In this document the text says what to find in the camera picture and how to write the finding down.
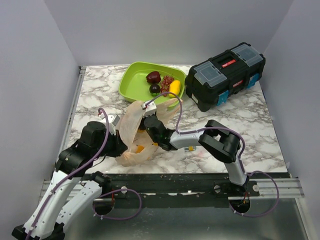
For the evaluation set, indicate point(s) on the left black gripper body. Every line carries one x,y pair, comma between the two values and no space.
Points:
113,148

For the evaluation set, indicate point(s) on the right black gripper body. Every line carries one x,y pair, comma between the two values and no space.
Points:
142,124

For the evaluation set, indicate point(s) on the orange plastic bag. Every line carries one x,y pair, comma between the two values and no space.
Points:
140,147

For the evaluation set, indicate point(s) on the yellow fake mango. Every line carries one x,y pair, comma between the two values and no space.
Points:
174,89

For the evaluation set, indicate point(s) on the red fake grapes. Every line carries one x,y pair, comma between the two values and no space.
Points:
165,83

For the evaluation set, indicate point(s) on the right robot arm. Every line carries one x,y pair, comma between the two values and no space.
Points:
224,144

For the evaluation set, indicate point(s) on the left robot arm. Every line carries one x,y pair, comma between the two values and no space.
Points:
54,213

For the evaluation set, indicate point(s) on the red fake apple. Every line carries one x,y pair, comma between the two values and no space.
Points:
153,77

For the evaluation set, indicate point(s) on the green plastic tray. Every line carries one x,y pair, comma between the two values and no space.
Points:
134,87

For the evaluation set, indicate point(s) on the hex key set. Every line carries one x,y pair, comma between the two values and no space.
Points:
190,149

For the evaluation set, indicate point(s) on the black toolbox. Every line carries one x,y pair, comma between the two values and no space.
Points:
211,82

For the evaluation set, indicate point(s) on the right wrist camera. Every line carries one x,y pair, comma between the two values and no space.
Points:
149,109

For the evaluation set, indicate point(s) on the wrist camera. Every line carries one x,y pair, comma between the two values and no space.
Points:
113,120
149,109

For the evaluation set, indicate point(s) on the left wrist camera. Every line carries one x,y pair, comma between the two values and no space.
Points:
113,120

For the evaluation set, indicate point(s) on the black mounting rail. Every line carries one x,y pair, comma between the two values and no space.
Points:
186,190

